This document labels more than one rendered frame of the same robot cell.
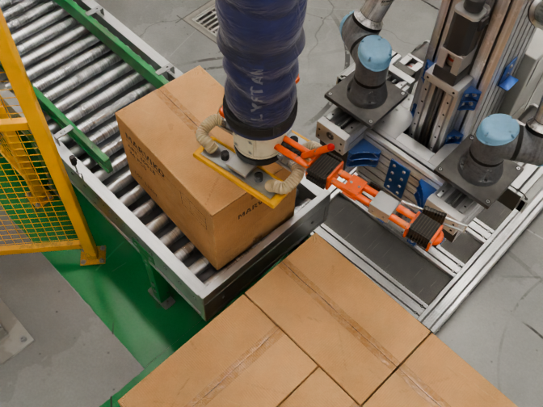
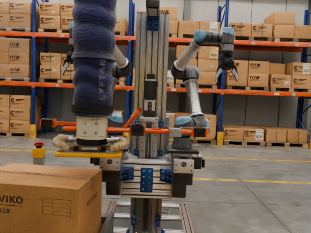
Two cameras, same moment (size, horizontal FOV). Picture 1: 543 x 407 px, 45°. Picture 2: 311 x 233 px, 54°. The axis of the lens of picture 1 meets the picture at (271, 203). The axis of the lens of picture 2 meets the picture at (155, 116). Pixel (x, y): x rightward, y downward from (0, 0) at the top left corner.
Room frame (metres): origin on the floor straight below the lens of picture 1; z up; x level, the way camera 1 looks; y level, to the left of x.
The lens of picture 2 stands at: (-0.15, 0.90, 1.43)
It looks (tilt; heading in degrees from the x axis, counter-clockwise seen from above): 4 degrees down; 318
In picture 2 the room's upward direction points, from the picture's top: 2 degrees clockwise
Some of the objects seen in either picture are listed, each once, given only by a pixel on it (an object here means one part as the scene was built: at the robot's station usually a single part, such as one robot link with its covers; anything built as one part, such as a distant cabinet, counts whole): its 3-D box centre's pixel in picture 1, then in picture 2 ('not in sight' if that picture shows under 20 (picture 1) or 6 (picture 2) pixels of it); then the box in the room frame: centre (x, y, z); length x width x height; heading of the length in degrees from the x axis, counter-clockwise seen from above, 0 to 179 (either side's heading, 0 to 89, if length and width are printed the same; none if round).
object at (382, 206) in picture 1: (384, 207); (174, 132); (1.07, -0.33, 1.21); 0.07 x 0.07 x 0.04; 54
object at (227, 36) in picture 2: not in sight; (227, 36); (1.07, -0.78, 1.82); 0.09 x 0.08 x 0.11; 169
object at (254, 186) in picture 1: (242, 168); (90, 150); (1.26, 0.10, 1.11); 0.34 x 0.10 x 0.05; 54
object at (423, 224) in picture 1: (423, 231); (198, 131); (0.99, -0.44, 1.22); 0.08 x 0.07 x 0.05; 54
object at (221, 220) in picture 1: (208, 166); (40, 208); (1.54, 0.25, 0.75); 0.60 x 0.40 x 0.40; 42
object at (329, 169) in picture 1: (324, 169); (137, 130); (1.19, -0.16, 1.22); 0.10 x 0.08 x 0.06; 144
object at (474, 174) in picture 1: (483, 159); (182, 141); (1.36, -0.71, 1.09); 0.15 x 0.15 x 0.10
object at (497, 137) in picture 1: (496, 137); (183, 125); (1.36, -0.71, 1.20); 0.13 x 0.12 x 0.14; 79
